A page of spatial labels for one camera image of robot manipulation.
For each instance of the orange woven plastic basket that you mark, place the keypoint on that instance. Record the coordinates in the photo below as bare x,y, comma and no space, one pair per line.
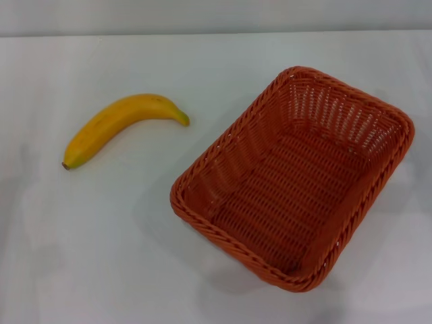
290,189

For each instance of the yellow banana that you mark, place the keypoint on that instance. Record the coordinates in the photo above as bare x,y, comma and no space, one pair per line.
114,123

